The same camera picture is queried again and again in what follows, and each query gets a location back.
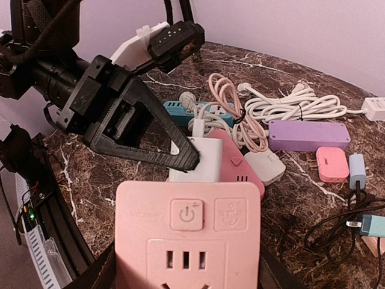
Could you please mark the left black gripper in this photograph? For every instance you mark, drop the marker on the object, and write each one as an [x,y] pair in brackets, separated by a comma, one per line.
[82,93]

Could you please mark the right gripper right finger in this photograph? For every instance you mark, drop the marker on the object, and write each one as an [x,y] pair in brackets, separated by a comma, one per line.
[274,274]

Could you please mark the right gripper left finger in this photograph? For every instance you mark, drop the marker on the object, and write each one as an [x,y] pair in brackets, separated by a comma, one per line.
[101,274]

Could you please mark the pink white cube adapter cluster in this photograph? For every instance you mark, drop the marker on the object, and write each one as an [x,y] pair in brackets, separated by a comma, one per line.
[187,235]

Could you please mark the pink triangular power strip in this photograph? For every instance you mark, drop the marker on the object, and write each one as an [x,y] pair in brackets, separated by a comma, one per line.
[234,166]

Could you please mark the white square adapter plug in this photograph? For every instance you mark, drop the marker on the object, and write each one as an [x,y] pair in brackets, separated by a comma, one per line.
[266,165]

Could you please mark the teal charger plug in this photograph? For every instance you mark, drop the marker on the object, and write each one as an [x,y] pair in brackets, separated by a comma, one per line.
[369,226]

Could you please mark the purple power strip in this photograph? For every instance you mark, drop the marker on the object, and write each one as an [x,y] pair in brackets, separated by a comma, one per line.
[306,136]

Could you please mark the pink charger plug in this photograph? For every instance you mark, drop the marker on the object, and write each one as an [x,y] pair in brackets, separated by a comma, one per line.
[332,165]

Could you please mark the light blue charger plug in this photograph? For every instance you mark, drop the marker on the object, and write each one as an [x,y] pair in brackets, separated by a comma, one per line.
[357,171]

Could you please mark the white power strip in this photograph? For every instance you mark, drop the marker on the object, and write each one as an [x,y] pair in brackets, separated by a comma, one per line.
[374,109]

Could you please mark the small circuit board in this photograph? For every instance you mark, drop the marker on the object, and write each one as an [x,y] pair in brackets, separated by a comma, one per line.
[29,215]

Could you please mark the white slotted cable duct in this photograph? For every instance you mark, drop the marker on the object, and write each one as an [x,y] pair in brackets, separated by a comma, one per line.
[35,242]

